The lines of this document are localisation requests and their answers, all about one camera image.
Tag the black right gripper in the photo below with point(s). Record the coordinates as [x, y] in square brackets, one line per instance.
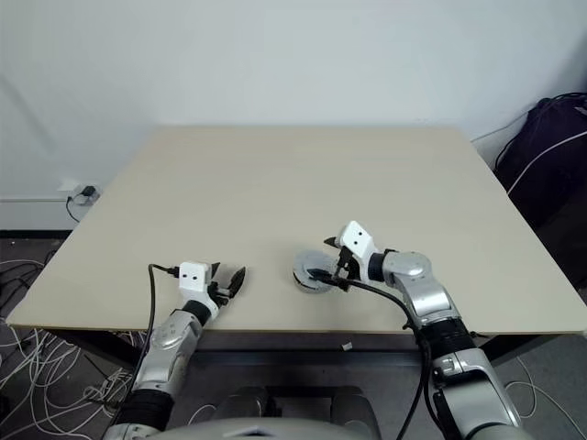
[346, 268]

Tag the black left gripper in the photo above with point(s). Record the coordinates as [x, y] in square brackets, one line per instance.
[220, 291]

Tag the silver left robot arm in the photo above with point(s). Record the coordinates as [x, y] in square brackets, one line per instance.
[169, 339]

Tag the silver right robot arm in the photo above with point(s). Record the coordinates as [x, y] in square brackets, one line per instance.
[426, 298]

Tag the grey robot torso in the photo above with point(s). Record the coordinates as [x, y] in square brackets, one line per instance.
[257, 428]

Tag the black power adapter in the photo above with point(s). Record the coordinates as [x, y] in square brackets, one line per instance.
[88, 194]

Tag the black bag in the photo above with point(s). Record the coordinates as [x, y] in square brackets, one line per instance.
[550, 174]

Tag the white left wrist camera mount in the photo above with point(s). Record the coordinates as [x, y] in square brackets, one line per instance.
[195, 277]

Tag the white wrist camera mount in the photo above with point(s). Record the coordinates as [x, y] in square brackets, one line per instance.
[195, 277]
[357, 240]

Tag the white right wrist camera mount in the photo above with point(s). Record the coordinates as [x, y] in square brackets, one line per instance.
[357, 240]

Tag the black table frame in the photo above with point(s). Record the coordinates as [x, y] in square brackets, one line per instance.
[284, 346]

